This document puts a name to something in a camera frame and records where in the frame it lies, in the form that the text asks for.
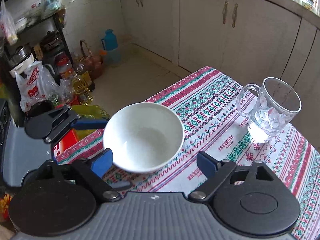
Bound white bowl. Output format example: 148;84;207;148
103;102;184;174

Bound white kitchen cabinets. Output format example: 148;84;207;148
120;0;319;120

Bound striped patterned tablecloth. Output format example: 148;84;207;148
53;65;320;240

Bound cooking oil bottle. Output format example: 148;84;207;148
72;64;94;105

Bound red white plastic bag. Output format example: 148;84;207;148
14;61;61;113

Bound blue thermos jug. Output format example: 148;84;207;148
101;29;118;51

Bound clear glass mug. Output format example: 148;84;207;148
236;77;302;143

